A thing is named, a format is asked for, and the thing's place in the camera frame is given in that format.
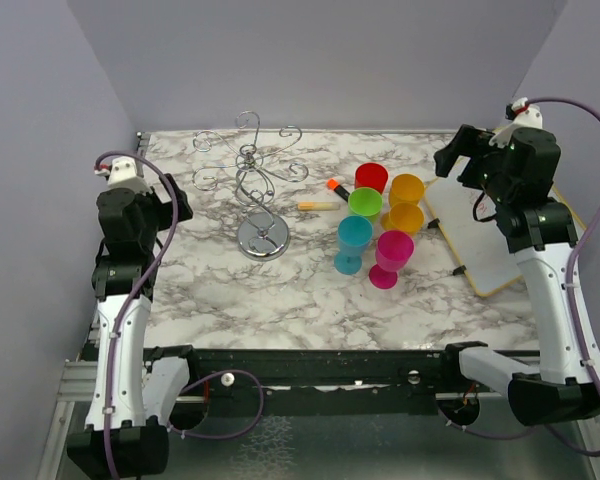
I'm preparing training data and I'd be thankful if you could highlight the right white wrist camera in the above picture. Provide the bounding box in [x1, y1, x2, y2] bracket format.
[489, 97, 543, 148]

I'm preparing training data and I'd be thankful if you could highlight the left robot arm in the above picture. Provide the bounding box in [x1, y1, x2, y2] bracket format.
[67, 174, 201, 479]

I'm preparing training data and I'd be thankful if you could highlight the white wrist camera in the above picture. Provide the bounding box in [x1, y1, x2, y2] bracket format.
[95, 156, 149, 194]
[489, 97, 543, 148]

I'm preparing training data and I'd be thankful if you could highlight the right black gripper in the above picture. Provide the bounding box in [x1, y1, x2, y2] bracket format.
[436, 122, 513, 204]

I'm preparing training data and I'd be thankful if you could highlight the pink wine glass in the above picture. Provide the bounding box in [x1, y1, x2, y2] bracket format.
[369, 230, 415, 289]

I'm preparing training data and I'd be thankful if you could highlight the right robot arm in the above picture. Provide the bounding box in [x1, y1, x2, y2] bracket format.
[434, 125, 600, 426]

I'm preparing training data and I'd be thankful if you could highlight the chrome wine glass rack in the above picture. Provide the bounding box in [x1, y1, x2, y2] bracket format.
[192, 110, 309, 262]

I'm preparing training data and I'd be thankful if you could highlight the yellow wine glass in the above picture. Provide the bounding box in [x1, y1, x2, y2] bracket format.
[381, 203, 425, 235]
[389, 173, 426, 207]

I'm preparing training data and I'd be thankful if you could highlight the red wine glass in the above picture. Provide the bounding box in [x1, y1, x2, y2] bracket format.
[354, 162, 389, 194]

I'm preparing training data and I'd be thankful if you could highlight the orange black highlighter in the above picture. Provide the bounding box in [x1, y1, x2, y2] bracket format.
[327, 178, 350, 202]

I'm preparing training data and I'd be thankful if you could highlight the whiteboard with yellow frame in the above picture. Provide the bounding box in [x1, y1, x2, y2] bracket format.
[423, 159, 590, 299]

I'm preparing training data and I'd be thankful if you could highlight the green wine glass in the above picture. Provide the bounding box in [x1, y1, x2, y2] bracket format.
[348, 187, 383, 223]

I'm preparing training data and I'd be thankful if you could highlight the pale yellow marker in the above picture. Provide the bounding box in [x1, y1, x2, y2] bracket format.
[297, 202, 340, 211]

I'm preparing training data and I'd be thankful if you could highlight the blue wine glass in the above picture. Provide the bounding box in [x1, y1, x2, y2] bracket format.
[334, 215, 373, 275]

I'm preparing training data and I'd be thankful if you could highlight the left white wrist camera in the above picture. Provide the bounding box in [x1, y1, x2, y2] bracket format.
[95, 156, 149, 194]

